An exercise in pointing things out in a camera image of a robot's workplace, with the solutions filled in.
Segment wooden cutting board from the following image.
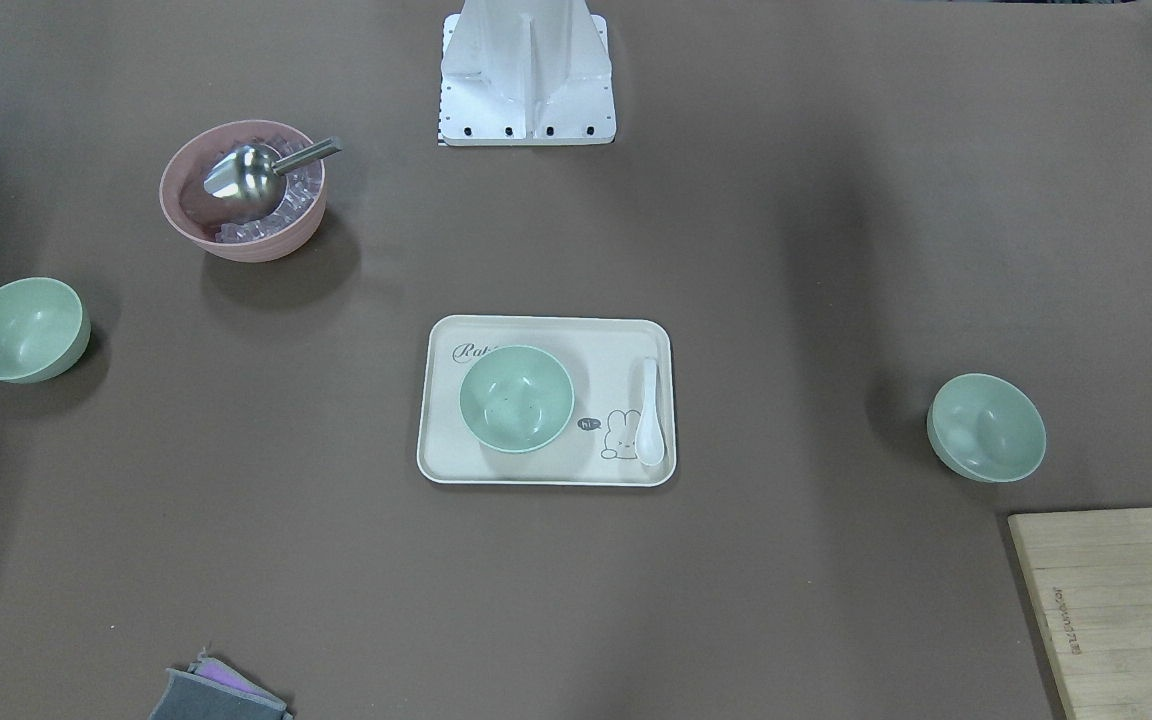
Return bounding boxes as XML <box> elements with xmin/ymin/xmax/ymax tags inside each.
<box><xmin>1007</xmin><ymin>509</ymin><xmax>1152</xmax><ymax>719</ymax></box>

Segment green bowl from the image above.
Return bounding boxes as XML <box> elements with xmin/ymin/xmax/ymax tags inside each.
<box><xmin>925</xmin><ymin>373</ymin><xmax>1048</xmax><ymax>484</ymax></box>
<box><xmin>458</xmin><ymin>344</ymin><xmax>576</xmax><ymax>454</ymax></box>
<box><xmin>0</xmin><ymin>276</ymin><xmax>91</xmax><ymax>384</ymax></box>

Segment pink bowl with ice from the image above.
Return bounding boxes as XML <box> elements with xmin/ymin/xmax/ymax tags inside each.
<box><xmin>157</xmin><ymin>119</ymin><xmax>326</xmax><ymax>263</ymax></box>

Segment metal ice scoop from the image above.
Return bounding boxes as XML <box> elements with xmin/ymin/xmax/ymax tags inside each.
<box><xmin>202</xmin><ymin>137</ymin><xmax>344</xmax><ymax>223</ymax></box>

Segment grey and purple cloths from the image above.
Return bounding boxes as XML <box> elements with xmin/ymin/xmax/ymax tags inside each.
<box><xmin>147</xmin><ymin>652</ymin><xmax>294</xmax><ymax>719</ymax></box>

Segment white ceramic spoon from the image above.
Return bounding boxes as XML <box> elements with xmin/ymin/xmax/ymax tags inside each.
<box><xmin>635</xmin><ymin>357</ymin><xmax>666</xmax><ymax>468</ymax></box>

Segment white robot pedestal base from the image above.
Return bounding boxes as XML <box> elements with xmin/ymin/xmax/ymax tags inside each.
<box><xmin>438</xmin><ymin>1</ymin><xmax>617</xmax><ymax>147</ymax></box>

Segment cream rabbit serving tray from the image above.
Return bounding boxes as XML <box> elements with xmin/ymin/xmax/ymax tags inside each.
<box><xmin>416</xmin><ymin>314</ymin><xmax>677</xmax><ymax>487</ymax></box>

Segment green bowl on tray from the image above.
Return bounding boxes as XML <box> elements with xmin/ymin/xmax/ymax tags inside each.
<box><xmin>458</xmin><ymin>344</ymin><xmax>576</xmax><ymax>454</ymax></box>

